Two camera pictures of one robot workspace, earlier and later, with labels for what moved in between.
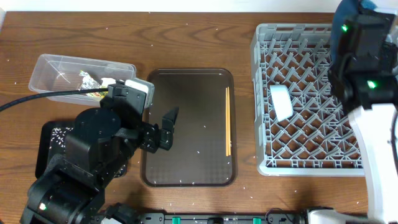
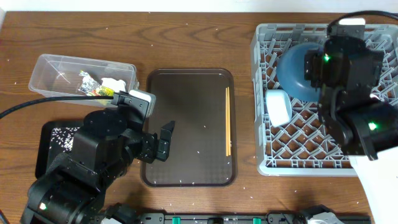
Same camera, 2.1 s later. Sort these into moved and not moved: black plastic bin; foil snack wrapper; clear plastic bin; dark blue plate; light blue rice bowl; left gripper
Moved: left gripper; light blue rice bowl; dark blue plate
Not moved: clear plastic bin; black plastic bin; foil snack wrapper
